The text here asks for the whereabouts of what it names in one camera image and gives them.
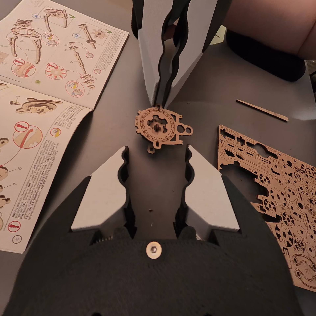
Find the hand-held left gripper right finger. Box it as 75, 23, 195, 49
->
174, 144, 241, 240

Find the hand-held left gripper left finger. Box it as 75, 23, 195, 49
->
71, 146, 137, 239

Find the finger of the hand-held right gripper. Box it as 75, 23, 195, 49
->
161, 0, 219, 108
138, 0, 174, 105

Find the small wooden hub assembly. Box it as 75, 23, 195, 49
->
147, 116, 169, 155

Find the wooden ring plate part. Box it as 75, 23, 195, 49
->
134, 104, 193, 149

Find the person's right forearm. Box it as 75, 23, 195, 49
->
222, 0, 316, 60

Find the laser-cut wooden parts sheet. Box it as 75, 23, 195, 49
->
217, 125, 316, 288

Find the assembly instruction booklet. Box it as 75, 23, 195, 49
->
0, 0, 129, 254

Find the flat wooden stick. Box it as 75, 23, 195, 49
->
236, 99, 289, 122

